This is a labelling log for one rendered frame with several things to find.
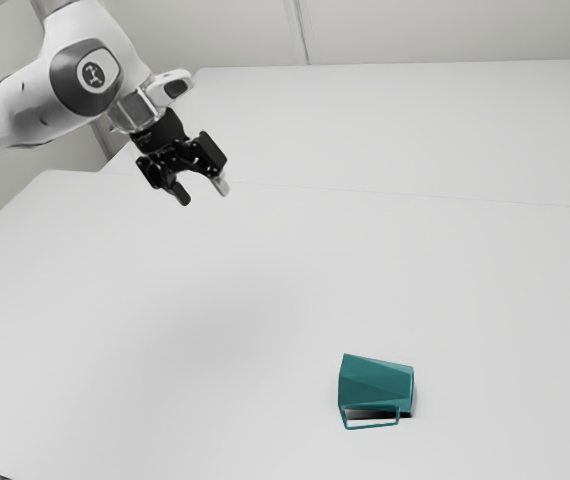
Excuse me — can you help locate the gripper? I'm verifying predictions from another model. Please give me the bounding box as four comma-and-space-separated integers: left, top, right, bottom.
128, 108, 232, 208

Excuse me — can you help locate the teal faceted mug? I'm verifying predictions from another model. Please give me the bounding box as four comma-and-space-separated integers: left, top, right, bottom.
336, 352, 416, 431

